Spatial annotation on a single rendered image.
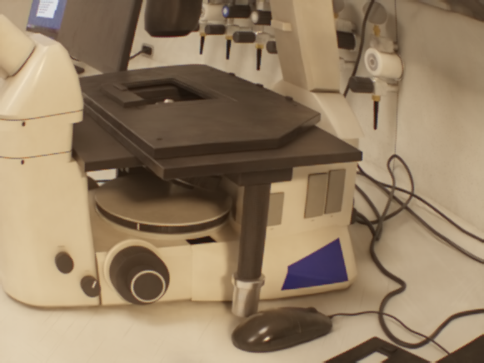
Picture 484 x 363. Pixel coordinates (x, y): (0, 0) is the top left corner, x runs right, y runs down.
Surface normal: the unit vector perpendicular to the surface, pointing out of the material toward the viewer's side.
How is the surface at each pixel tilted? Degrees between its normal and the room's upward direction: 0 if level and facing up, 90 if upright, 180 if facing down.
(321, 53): 90
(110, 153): 0
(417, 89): 90
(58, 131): 90
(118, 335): 0
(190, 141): 0
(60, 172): 90
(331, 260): 48
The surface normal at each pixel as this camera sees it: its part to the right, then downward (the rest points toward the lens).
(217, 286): 0.15, 0.33
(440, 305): 0.07, -0.95
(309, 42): 0.46, 0.31
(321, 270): 0.37, -0.39
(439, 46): -0.88, 0.09
